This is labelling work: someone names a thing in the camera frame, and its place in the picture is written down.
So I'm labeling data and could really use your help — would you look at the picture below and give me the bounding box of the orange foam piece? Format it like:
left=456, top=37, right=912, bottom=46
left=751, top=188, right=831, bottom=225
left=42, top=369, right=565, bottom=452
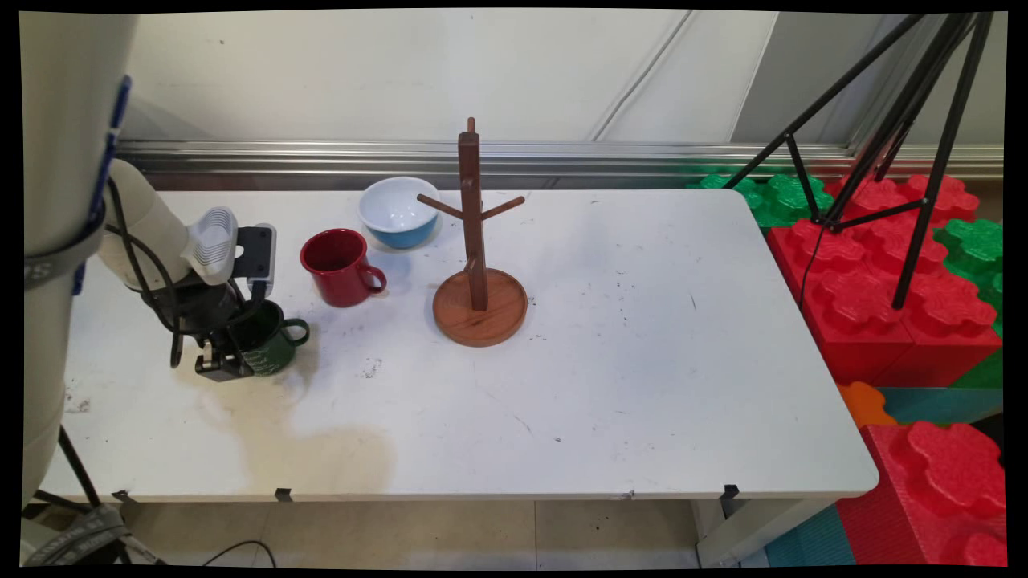
left=835, top=381, right=899, bottom=430

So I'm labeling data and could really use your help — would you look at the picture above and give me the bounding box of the white table leg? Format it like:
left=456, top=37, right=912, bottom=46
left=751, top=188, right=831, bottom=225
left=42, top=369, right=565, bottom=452
left=695, top=498, right=836, bottom=569

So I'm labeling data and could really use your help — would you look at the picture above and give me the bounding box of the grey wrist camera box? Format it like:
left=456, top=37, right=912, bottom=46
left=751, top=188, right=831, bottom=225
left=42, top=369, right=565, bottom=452
left=236, top=224, right=279, bottom=299

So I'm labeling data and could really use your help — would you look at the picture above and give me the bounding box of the white wall cable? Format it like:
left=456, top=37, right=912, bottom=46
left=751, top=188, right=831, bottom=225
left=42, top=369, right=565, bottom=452
left=593, top=10, right=696, bottom=144

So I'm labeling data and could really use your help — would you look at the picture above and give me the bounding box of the thin black tripod cable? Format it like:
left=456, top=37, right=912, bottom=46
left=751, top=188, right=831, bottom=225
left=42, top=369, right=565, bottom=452
left=798, top=223, right=828, bottom=311

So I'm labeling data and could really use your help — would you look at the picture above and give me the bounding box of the grey strapped equipment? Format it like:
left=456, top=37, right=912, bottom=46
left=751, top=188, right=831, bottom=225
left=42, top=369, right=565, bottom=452
left=22, top=506, right=165, bottom=568

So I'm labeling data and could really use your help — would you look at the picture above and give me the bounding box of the white bowl blue outside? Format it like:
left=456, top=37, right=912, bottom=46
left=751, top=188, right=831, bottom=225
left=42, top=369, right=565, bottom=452
left=358, top=177, right=441, bottom=250

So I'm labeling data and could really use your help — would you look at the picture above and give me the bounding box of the aluminium wall rail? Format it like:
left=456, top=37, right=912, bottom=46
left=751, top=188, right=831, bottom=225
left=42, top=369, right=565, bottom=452
left=116, top=139, right=1005, bottom=191

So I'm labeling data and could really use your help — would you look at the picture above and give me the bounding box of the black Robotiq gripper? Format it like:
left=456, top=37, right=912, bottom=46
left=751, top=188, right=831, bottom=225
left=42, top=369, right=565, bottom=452
left=154, top=275, right=264, bottom=383

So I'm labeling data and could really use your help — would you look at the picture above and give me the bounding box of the black stand leg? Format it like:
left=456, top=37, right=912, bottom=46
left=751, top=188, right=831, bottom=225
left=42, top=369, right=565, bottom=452
left=32, top=425, right=133, bottom=563

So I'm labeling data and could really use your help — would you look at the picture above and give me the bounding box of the green enamel mug white print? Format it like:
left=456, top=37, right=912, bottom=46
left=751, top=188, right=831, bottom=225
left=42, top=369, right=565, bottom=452
left=229, top=299, right=311, bottom=377

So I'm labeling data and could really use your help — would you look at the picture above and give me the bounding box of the black floor cable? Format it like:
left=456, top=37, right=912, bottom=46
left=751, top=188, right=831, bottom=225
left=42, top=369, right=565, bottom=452
left=201, top=540, right=278, bottom=568

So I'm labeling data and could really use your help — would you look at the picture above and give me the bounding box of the blue arm strap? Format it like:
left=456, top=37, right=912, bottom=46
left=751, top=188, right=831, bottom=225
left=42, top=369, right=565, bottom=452
left=72, top=76, right=133, bottom=295

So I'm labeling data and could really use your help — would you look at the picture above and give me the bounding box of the black tripod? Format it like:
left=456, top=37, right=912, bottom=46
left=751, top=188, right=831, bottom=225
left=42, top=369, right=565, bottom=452
left=723, top=12, right=997, bottom=311

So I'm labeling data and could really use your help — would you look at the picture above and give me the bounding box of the teal foam mat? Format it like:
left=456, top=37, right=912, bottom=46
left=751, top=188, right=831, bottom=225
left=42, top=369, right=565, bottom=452
left=763, top=506, right=857, bottom=568

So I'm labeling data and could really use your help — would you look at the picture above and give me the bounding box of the brown wooden mug tree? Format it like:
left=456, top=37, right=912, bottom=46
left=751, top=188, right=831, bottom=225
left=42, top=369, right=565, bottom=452
left=416, top=118, right=529, bottom=348

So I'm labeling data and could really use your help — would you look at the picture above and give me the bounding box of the large red foam block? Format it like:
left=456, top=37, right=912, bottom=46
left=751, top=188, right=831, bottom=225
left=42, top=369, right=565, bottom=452
left=767, top=175, right=1003, bottom=389

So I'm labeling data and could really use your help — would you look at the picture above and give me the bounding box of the green foam block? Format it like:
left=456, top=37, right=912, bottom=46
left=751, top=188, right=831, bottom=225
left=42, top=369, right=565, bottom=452
left=932, top=218, right=1005, bottom=338
left=685, top=173, right=836, bottom=230

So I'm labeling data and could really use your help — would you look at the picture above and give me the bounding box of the red ceramic mug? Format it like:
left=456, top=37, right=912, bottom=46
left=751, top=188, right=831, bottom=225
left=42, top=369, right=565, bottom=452
left=300, top=228, right=388, bottom=308

